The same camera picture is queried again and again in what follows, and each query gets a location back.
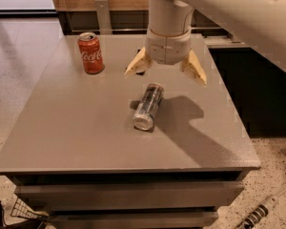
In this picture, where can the red coca-cola can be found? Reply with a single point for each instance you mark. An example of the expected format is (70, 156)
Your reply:
(90, 51)

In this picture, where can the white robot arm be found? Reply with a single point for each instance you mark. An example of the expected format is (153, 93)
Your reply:
(260, 24)

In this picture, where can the silver redbull can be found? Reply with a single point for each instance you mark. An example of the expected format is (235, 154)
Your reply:
(144, 116)

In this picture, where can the left metal bracket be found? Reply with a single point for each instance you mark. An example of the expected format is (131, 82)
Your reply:
(103, 16)

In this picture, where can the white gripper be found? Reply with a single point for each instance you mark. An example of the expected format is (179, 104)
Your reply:
(167, 49)

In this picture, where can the black wire basket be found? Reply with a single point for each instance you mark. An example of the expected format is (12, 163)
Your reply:
(22, 211)

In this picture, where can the black snack bar wrapper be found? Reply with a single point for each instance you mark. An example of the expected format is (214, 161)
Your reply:
(140, 62)

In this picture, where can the grey drawer cabinet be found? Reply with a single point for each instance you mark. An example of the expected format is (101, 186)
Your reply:
(74, 152)

